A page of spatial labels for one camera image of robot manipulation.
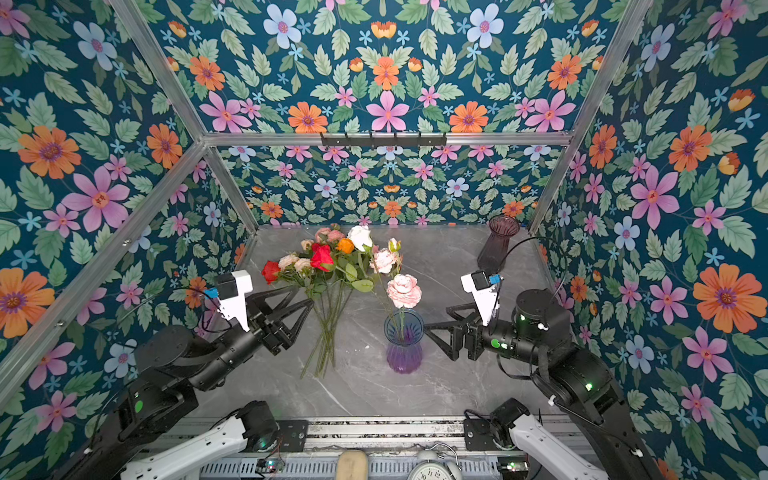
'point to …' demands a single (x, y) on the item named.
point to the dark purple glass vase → (494, 249)
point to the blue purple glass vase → (404, 356)
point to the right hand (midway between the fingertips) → (438, 317)
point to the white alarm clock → (437, 462)
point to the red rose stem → (322, 257)
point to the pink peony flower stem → (403, 289)
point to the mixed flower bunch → (351, 269)
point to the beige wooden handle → (352, 465)
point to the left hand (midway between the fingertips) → (304, 294)
